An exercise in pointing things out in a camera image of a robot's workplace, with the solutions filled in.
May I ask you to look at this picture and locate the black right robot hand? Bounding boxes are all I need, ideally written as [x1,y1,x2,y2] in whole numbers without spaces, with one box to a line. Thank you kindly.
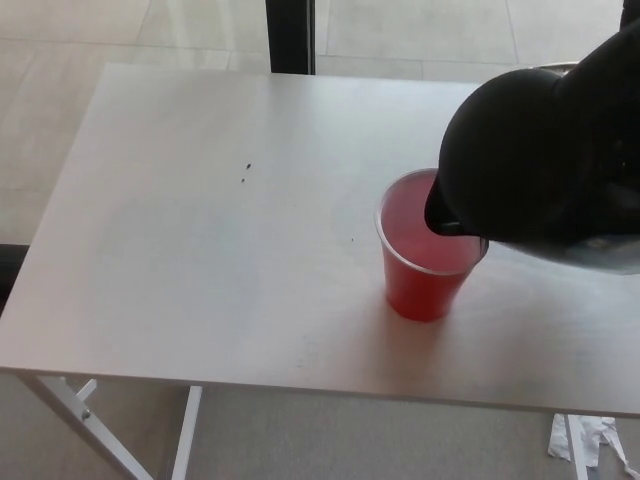
[618,0,640,32]

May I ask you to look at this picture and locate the black electric kettle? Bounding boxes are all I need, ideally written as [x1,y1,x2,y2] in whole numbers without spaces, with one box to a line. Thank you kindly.
[423,9,640,275]

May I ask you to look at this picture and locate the red plastic cup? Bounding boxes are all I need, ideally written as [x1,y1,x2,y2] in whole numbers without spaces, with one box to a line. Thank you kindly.
[374,168,489,323]

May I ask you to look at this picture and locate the crumpled white paper scrap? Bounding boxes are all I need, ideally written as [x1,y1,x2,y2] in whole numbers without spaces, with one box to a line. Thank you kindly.
[547,413,629,474]

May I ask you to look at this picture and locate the white metal table leg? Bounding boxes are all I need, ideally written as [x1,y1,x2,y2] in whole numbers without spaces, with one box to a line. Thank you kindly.
[564,414,589,480]

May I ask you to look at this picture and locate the black vertical window post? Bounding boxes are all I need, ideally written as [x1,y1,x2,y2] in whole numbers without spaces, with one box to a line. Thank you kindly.
[266,0,318,76]

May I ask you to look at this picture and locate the white metal table leg frame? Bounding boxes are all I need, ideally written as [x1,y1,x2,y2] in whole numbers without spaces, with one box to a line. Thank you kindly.
[17,374,204,480]

